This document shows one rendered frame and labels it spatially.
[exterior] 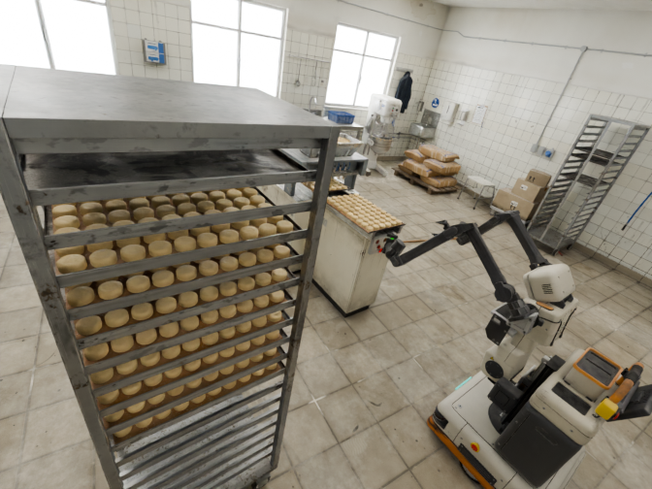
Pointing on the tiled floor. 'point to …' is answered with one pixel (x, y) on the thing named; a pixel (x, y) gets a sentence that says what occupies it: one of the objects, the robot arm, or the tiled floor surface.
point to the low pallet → (425, 182)
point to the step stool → (480, 188)
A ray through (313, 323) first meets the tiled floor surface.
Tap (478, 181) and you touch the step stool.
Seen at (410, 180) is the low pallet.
